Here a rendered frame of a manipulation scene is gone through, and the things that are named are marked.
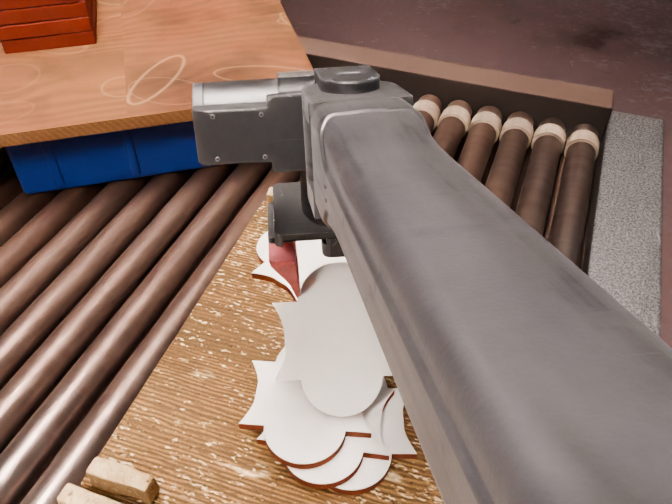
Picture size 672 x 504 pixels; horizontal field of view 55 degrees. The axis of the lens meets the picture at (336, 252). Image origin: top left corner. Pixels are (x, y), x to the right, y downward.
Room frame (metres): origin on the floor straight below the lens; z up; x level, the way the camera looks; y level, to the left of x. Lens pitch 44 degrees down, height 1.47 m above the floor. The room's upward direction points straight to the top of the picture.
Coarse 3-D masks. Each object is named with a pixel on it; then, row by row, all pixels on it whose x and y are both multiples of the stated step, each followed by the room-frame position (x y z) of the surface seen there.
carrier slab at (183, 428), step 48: (240, 240) 0.57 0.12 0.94; (240, 288) 0.49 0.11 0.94; (192, 336) 0.42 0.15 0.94; (240, 336) 0.42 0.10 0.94; (192, 384) 0.36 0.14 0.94; (240, 384) 0.36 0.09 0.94; (144, 432) 0.31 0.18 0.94; (192, 432) 0.31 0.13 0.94; (240, 432) 0.31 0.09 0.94; (192, 480) 0.27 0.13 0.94; (240, 480) 0.27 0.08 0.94; (288, 480) 0.27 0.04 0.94; (384, 480) 0.27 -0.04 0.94; (432, 480) 0.27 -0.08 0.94
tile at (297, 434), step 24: (264, 384) 0.34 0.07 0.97; (288, 384) 0.34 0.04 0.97; (264, 408) 0.32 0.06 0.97; (288, 408) 0.32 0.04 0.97; (312, 408) 0.32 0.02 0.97; (264, 432) 0.29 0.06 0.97; (288, 432) 0.29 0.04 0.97; (312, 432) 0.29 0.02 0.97; (336, 432) 0.29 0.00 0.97; (360, 432) 0.30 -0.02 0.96; (288, 456) 0.27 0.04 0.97; (312, 456) 0.27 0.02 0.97
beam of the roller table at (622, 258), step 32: (608, 128) 0.85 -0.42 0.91; (640, 128) 0.85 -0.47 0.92; (608, 160) 0.77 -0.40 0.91; (640, 160) 0.77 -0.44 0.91; (608, 192) 0.69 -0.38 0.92; (640, 192) 0.69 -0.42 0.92; (608, 224) 0.63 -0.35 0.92; (640, 224) 0.63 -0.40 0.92; (608, 256) 0.57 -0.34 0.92; (640, 256) 0.57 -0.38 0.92; (608, 288) 0.51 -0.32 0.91; (640, 288) 0.51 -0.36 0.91; (640, 320) 0.46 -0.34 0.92
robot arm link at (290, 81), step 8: (280, 72) 0.41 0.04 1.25; (288, 72) 0.41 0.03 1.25; (296, 72) 0.41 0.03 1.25; (304, 72) 0.41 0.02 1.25; (312, 72) 0.41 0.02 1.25; (280, 80) 0.39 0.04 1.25; (288, 80) 0.39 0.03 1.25; (296, 80) 0.39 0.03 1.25; (304, 80) 0.39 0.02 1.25; (312, 80) 0.39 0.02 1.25; (280, 88) 0.38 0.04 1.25; (288, 88) 0.38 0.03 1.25; (296, 88) 0.38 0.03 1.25
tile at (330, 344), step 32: (320, 288) 0.39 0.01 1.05; (352, 288) 0.39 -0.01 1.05; (288, 320) 0.36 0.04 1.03; (320, 320) 0.37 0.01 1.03; (352, 320) 0.37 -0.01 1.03; (288, 352) 0.34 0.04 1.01; (320, 352) 0.35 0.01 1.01; (352, 352) 0.35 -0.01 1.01; (320, 384) 0.33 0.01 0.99; (352, 384) 0.33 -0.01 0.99
